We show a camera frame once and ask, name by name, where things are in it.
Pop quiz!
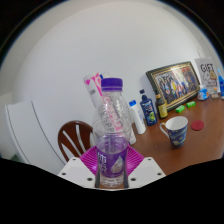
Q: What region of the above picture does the blue detergent bottle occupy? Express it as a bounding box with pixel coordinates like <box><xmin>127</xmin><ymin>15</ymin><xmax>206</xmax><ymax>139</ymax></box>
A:
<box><xmin>217</xmin><ymin>68</ymin><xmax>224</xmax><ymax>99</ymax></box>

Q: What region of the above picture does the small beige patterned box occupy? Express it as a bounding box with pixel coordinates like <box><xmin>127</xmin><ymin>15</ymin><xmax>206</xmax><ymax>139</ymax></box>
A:
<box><xmin>209</xmin><ymin>87</ymin><xmax>221</xmax><ymax>99</ymax></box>

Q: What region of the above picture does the framed group photo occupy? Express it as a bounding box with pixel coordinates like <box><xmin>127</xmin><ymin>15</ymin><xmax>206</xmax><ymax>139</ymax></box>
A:
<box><xmin>145</xmin><ymin>60</ymin><xmax>201</xmax><ymax>113</ymax></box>

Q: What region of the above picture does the white paper gift bag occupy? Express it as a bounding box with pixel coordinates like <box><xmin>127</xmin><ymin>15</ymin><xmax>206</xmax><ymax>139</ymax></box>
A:
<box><xmin>194</xmin><ymin>57</ymin><xmax>219</xmax><ymax>94</ymax></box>

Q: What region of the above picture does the flat round red coaster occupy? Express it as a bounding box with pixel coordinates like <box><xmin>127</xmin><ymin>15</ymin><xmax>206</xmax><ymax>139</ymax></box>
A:
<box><xmin>190</xmin><ymin>120</ymin><xmax>205</xmax><ymax>132</ymax></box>

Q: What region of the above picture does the amber pump bottle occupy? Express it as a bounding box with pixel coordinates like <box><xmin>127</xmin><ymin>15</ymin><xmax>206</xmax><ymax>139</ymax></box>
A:
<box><xmin>154</xmin><ymin>93</ymin><xmax>169</xmax><ymax>120</ymax></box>

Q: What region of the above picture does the clear bottle with purple label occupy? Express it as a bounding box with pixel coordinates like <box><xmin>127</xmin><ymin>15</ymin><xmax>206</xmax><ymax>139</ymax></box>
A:
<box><xmin>91</xmin><ymin>77</ymin><xmax>133</xmax><ymax>189</ymax></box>

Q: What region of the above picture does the pink and white tube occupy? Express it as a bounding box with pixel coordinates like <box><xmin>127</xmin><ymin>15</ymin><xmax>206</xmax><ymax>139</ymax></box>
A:
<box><xmin>83</xmin><ymin>72</ymin><xmax>111</xmax><ymax>109</ymax></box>

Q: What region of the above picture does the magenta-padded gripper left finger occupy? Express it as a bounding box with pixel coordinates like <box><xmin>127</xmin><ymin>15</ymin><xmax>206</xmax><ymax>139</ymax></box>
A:
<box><xmin>57</xmin><ymin>148</ymin><xmax>100</xmax><ymax>189</ymax></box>

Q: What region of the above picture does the blue and white tissue pack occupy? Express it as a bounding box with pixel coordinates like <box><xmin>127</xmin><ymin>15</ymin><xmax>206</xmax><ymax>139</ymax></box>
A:
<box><xmin>197</xmin><ymin>84</ymin><xmax>211</xmax><ymax>102</ymax></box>

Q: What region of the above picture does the white bottle with blue cap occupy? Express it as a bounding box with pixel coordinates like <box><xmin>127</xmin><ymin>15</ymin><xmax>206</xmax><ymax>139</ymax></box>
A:
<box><xmin>128</xmin><ymin>99</ymin><xmax>147</xmax><ymax>135</ymax></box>

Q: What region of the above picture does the dark blue pump bottle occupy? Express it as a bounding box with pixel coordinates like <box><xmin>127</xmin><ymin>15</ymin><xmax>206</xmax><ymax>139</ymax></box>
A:
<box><xmin>138</xmin><ymin>88</ymin><xmax>158</xmax><ymax>127</ymax></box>

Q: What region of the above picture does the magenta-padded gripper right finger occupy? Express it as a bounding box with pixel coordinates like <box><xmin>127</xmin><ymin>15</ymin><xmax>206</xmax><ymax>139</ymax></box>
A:
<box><xmin>123</xmin><ymin>146</ymin><xmax>167</xmax><ymax>189</ymax></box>

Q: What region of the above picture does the blue patterned paper cup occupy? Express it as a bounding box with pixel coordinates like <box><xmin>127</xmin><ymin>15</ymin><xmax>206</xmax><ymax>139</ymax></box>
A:
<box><xmin>159</xmin><ymin>115</ymin><xmax>189</xmax><ymax>149</ymax></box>

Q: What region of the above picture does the brown wooden chair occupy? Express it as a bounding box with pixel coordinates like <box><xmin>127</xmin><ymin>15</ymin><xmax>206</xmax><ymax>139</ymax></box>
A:
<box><xmin>57</xmin><ymin>120</ymin><xmax>95</xmax><ymax>163</ymax></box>

